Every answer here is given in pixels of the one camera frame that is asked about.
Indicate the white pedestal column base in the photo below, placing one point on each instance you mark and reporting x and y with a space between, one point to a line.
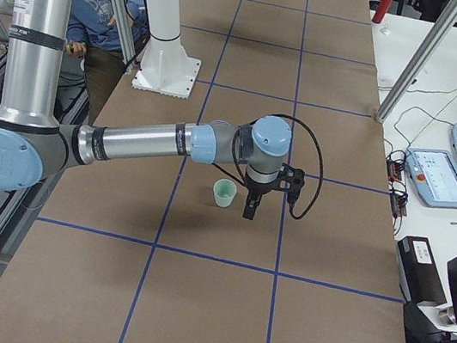
165 67

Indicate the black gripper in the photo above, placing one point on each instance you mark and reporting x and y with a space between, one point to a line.
257 188

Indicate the aluminium frame post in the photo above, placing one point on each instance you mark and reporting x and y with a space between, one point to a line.
435 36

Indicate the green plastic cup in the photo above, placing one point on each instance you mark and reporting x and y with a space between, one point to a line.
224 192

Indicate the near teach pendant tablet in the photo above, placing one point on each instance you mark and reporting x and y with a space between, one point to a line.
434 175

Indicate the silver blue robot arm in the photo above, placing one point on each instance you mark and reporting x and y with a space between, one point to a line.
34 145

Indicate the black box with label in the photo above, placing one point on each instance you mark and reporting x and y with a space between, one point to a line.
418 275

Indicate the person in blue hoodie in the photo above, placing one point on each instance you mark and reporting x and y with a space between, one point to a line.
93 36

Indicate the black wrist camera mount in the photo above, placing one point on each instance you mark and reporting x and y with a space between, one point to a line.
290 181

